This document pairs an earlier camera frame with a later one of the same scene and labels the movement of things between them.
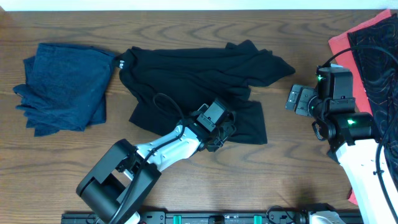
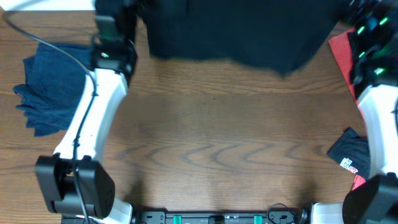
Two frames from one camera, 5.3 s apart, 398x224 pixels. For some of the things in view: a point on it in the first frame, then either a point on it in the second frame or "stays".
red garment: [342, 53] stays
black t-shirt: [166, 85] -> [282, 35]
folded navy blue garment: [65, 88] stays
